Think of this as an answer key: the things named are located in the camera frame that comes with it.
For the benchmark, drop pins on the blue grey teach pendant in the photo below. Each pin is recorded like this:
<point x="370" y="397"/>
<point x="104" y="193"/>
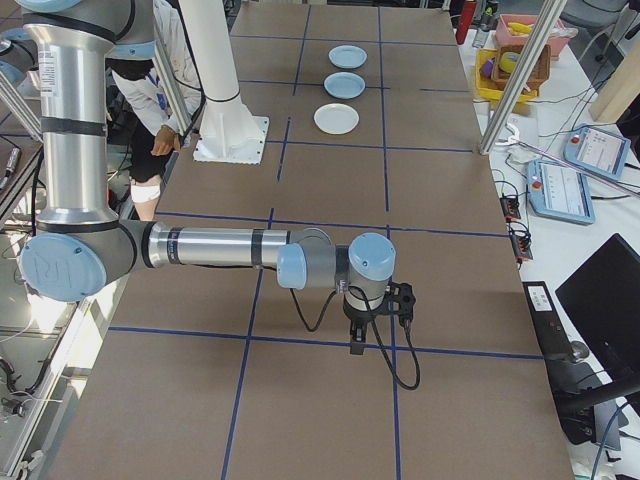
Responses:
<point x="560" y="192"/>
<point x="597" y="150"/>

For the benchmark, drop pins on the thin metal rod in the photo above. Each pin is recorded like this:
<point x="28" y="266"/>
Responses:
<point x="575" y="164"/>

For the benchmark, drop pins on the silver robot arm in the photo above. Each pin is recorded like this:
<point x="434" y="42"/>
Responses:
<point x="75" y="125"/>

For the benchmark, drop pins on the purple toy object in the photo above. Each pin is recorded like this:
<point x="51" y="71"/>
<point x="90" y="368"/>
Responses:
<point x="488" y="66"/>

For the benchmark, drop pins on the pink white plastic tray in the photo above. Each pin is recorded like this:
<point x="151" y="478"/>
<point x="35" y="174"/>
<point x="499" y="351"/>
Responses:
<point x="556" y="44"/>

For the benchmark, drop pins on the brown wicker basket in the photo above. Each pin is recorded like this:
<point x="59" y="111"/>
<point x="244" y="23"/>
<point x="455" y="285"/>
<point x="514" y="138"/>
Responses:
<point x="537" y="70"/>

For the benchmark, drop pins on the black box with white label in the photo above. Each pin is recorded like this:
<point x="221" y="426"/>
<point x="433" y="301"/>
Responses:
<point x="547" y="320"/>

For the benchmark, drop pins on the yellow toy banana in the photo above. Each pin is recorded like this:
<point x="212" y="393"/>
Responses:
<point x="518" y="27"/>

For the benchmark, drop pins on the person in white coat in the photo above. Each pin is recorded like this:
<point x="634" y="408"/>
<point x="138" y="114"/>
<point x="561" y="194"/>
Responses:
<point x="145" y="100"/>

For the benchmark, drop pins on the white plastic gripper tool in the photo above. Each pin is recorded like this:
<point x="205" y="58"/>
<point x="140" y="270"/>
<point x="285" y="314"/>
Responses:
<point x="511" y="136"/>

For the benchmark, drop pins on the aluminium frame bar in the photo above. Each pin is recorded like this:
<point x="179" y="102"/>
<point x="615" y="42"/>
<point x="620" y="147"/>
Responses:
<point x="175" y="87"/>

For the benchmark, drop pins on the grey V-frame metal bar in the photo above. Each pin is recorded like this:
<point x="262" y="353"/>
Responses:
<point x="20" y="107"/>

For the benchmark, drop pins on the white pedestal column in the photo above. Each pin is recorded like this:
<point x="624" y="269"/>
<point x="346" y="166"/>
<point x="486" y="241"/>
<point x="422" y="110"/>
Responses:
<point x="220" y="60"/>

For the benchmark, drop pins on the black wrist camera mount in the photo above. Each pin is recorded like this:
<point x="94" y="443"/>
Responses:
<point x="404" y="300"/>

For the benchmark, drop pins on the black monitor screen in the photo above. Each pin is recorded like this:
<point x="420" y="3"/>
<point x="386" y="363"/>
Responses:
<point x="605" y="305"/>

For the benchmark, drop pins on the aluminium frame post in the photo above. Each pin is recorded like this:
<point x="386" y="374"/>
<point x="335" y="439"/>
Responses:
<point x="520" y="75"/>

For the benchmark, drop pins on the light blue round plate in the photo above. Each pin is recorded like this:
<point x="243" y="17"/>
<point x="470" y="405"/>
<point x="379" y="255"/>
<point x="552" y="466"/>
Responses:
<point x="344" y="85"/>
<point x="348" y="56"/>

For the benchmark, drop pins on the grey office chair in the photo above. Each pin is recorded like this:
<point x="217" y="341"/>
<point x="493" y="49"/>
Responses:
<point x="600" y="20"/>

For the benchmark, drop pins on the yellow plastic bin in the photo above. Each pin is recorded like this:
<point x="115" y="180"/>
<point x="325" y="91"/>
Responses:
<point x="487" y="86"/>

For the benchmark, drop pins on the bystander bare hand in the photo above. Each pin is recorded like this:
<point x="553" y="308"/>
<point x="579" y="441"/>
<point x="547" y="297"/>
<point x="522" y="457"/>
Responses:
<point x="165" y="142"/>

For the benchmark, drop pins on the beige wooden board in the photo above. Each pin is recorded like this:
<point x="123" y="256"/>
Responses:
<point x="620" y="90"/>

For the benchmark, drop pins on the white round plate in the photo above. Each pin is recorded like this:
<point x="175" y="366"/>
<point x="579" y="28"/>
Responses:
<point x="336" y="118"/>

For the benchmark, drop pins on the orange black hub box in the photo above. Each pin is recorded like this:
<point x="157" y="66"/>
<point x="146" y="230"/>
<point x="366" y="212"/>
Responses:
<point x="510" y="209"/>
<point x="522" y="247"/>

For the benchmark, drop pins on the aluminium table edge rail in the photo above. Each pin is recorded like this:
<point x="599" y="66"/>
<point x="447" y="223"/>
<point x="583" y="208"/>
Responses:
<point x="50" y="400"/>

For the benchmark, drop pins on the yellow tape roll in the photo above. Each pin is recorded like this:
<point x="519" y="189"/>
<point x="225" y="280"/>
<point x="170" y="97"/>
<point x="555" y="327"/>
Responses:
<point x="510" y="61"/>

